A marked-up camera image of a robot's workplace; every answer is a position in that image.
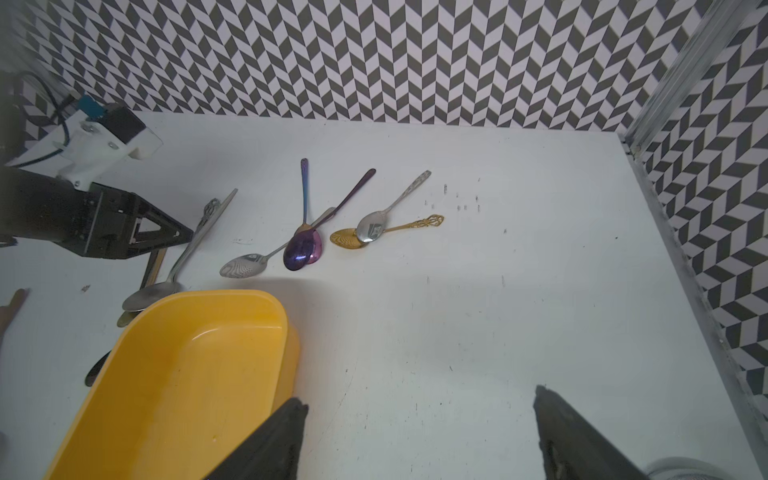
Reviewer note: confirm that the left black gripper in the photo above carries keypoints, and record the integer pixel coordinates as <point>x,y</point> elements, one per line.
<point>102,222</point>

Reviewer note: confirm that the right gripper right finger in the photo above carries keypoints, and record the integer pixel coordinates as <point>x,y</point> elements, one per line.
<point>571,447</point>

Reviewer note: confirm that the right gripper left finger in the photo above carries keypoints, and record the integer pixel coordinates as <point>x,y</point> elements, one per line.
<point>272,451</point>

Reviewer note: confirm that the ornate silver gold spoon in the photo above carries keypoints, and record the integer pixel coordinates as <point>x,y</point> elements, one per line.
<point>156,259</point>

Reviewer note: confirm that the plain silver spoon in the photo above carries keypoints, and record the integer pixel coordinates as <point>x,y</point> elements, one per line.
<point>145,297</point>

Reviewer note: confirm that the yellow plastic storage box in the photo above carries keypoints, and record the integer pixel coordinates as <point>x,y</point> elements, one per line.
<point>186,383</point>

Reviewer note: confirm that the purple iridescent spoon dark handle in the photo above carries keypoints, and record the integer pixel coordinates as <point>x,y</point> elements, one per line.
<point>299,249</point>

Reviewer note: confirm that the silver patterned spoon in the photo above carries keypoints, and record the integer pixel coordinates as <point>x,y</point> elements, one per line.
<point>251,265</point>

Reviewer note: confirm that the black spoon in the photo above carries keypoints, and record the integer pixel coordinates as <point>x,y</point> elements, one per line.
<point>95,370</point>

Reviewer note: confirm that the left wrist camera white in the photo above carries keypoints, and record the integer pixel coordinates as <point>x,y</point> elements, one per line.
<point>109,134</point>

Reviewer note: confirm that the rainbow handle purple spoon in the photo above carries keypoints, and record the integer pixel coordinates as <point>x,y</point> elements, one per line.
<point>317,247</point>

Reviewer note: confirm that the silver ornate handle spoon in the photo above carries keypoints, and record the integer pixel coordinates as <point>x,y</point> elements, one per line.
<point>372,226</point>

